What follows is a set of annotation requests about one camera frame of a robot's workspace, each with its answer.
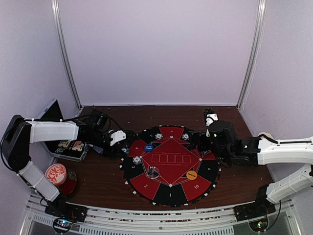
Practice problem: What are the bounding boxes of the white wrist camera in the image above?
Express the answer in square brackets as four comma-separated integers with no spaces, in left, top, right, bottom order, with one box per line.
[109,130,126,146]
[203,108,218,128]

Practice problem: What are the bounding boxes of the blue small blind button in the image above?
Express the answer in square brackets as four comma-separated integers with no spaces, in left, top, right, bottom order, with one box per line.
[144,144,154,152]

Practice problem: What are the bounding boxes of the right aluminium frame post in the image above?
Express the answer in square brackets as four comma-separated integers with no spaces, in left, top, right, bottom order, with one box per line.
[236,0,267,110]

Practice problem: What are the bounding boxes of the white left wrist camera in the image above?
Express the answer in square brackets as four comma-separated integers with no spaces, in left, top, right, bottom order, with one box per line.
[109,130,126,146]

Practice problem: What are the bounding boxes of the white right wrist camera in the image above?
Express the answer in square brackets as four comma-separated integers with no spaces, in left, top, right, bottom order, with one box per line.
[203,108,218,128]

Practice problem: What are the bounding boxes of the blue playing card deck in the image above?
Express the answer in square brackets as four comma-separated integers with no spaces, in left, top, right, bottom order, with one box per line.
[93,145,103,154]

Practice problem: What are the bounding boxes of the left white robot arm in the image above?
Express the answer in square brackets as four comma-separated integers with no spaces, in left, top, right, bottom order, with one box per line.
[0,110,137,217]

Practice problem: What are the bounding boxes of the round red black poker mat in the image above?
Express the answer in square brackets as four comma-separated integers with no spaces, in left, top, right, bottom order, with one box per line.
[119,125,222,207]

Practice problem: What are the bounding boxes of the white chips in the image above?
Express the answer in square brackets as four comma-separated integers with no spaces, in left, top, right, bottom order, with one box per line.
[155,133,163,140]
[182,133,189,141]
[133,156,142,165]

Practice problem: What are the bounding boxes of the aluminium poker case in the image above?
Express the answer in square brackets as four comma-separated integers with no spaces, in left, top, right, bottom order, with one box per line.
[36,98,90,162]

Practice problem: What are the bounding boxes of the black gold card box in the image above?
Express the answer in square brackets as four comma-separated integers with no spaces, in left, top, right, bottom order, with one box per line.
[58,141,73,149]

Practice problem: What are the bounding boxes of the front aluminium rail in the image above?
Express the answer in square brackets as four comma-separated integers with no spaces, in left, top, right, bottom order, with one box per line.
[18,192,303,235]

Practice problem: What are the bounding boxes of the red gold card box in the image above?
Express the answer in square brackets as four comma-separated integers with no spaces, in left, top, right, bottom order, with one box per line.
[71,141,85,152]

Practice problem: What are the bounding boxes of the dark red round lid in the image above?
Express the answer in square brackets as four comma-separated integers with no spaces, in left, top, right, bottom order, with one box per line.
[59,168,77,195]

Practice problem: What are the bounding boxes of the aluminium frame post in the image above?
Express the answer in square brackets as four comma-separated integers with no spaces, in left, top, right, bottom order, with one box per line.
[236,0,267,110]
[51,0,82,110]

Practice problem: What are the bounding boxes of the orange big blind button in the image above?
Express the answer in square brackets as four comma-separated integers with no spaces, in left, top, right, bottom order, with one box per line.
[186,170,198,181]

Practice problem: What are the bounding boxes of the left aluminium frame post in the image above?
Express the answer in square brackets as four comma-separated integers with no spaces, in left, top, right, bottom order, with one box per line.
[51,0,82,110]

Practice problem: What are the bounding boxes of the green chips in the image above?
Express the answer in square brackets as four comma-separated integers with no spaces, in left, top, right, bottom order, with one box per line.
[121,148,129,155]

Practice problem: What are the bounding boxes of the red floral round tin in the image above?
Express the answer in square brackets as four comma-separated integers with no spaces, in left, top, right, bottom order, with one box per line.
[45,164,67,186]

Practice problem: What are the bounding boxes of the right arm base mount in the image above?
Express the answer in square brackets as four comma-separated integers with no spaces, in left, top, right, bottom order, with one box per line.
[234,203,276,222]

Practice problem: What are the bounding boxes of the patterned paper cup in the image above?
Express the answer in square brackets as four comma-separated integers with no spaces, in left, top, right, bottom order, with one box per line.
[258,132,273,138]

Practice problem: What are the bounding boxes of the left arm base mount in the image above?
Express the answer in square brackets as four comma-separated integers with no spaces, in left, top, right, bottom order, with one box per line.
[45,194,88,222]

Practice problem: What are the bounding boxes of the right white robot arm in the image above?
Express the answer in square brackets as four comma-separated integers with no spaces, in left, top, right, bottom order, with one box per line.
[188,120,313,216]

